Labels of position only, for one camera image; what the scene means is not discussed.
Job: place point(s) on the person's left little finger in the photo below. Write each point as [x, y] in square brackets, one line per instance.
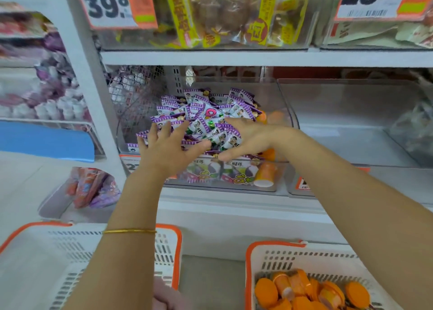
[141, 142]

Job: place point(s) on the person's left thumb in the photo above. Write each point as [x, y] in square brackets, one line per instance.
[199, 147]

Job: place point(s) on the clear plastic bag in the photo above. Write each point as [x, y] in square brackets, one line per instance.
[414, 130]

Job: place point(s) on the person's left forearm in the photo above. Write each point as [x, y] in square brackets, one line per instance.
[118, 238]

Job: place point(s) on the person's right hand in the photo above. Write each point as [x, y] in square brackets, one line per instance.
[258, 137]

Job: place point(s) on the clear bin of pale snack packets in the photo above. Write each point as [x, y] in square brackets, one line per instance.
[372, 34]

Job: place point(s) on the white metal shelf rack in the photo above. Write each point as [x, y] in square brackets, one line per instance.
[209, 58]

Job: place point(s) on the shelves of purple white packets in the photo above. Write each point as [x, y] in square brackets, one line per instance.
[37, 69]

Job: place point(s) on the clear bin of pink packets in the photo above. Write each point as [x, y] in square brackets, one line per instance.
[88, 191]

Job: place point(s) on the blue shelf panel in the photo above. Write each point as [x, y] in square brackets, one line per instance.
[44, 140]

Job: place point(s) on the pile of purple candy packets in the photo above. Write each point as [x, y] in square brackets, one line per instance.
[199, 117]

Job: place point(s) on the person's right forearm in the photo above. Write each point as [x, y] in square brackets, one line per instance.
[355, 201]

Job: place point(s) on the person's left middle finger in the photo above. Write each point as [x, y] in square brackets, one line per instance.
[165, 129]

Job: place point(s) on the person's left hand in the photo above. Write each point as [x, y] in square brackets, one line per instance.
[165, 154]

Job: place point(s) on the white basket with orange rim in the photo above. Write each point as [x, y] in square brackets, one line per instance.
[44, 262]
[304, 259]

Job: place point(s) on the small orange price label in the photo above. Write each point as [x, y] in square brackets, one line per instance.
[302, 184]
[130, 163]

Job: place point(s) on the pile of orange jelly cups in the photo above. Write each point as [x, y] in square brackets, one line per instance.
[304, 293]

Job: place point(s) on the clear bin of yellow snack packets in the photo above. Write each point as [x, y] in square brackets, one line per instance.
[230, 15]

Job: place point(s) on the empty clear plastic bin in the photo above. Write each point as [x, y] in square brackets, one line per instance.
[355, 123]

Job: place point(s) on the person's right thumb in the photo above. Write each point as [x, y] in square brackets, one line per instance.
[231, 153]

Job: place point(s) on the orange jelly cup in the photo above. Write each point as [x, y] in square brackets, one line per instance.
[261, 117]
[265, 175]
[269, 154]

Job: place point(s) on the clear plastic candy bin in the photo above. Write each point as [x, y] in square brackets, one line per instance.
[203, 174]

